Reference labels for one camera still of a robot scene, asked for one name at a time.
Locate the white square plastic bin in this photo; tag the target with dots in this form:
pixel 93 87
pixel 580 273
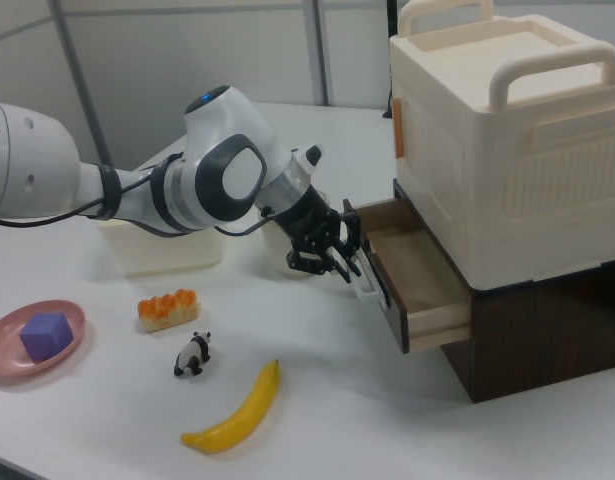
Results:
pixel 162 250

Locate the purple cube block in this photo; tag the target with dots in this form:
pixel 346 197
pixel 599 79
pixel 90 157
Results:
pixel 44 335

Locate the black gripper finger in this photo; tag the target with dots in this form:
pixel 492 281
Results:
pixel 352 225
pixel 344 267

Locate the cream plastic storage box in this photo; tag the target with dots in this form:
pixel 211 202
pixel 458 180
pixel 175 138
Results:
pixel 512 150

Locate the dark brown wooden drawer cabinet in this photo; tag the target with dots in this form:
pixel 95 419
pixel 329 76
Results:
pixel 547 340

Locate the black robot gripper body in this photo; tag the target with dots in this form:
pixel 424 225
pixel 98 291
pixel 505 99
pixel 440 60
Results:
pixel 304 220

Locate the orange box latch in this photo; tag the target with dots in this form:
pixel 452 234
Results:
pixel 399 127

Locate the toy bread loaf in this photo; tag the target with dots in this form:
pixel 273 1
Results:
pixel 168 310

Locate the yellow toy banana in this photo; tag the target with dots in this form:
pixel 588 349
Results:
pixel 242 417

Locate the pink plastic plate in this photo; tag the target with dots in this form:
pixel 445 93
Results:
pixel 7 350

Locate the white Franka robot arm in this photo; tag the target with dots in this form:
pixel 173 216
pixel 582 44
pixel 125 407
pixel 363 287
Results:
pixel 137 180

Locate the toy panda figure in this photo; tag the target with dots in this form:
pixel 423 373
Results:
pixel 192 355

